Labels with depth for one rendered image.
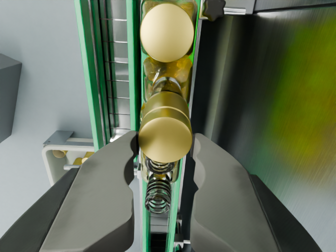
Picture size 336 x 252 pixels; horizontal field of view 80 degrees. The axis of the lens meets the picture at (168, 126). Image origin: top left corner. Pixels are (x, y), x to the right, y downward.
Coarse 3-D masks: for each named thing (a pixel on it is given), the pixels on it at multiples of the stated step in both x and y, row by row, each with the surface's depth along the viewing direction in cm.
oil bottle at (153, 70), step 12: (144, 60) 22; (156, 60) 21; (180, 60) 22; (144, 72) 21; (156, 72) 21; (168, 72) 21; (180, 72) 21; (144, 84) 22; (180, 84) 21; (144, 96) 23
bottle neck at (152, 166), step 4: (148, 160) 19; (152, 160) 21; (148, 164) 20; (152, 164) 20; (156, 164) 21; (160, 164) 21; (164, 164) 21; (168, 164) 20; (172, 164) 20; (148, 168) 20; (152, 168) 20; (156, 168) 20; (160, 168) 20; (164, 168) 20; (168, 168) 20; (172, 168) 20; (152, 172) 20; (156, 172) 20; (160, 172) 20; (164, 172) 20
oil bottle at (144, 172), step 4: (140, 156) 28; (144, 156) 27; (140, 160) 28; (144, 160) 26; (176, 160) 27; (140, 164) 28; (144, 164) 26; (176, 164) 27; (140, 168) 29; (144, 168) 27; (176, 168) 27; (140, 172) 29; (144, 172) 27; (148, 172) 26; (172, 172) 27; (176, 172) 27; (144, 176) 27; (172, 176) 27; (176, 176) 28; (144, 180) 28; (172, 180) 28
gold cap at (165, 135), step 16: (160, 96) 15; (176, 96) 15; (144, 112) 14; (160, 112) 12; (176, 112) 12; (144, 128) 12; (160, 128) 12; (176, 128) 12; (144, 144) 12; (160, 144) 12; (176, 144) 12; (160, 160) 13
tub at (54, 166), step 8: (48, 152) 57; (72, 152) 64; (80, 152) 64; (48, 160) 58; (56, 160) 62; (64, 160) 66; (72, 160) 66; (48, 168) 59; (56, 168) 62; (48, 176) 60; (56, 176) 62
